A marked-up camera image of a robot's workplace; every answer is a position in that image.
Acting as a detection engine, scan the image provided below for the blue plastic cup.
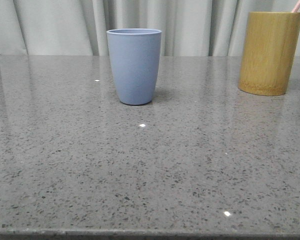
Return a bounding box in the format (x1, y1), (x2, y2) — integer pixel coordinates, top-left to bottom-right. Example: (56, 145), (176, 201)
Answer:
(106, 28), (162, 106)

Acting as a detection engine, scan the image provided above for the pink chopstick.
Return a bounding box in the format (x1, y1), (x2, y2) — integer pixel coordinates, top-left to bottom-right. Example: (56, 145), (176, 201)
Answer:
(291, 0), (300, 13)

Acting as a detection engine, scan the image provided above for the bamboo wooden cup holder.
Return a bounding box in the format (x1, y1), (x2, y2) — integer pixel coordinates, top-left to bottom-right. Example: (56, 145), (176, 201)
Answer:
(238, 11), (300, 96)

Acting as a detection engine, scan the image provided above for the grey curtain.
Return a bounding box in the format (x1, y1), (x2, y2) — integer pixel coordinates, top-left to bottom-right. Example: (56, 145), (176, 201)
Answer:
(0, 0), (296, 57)

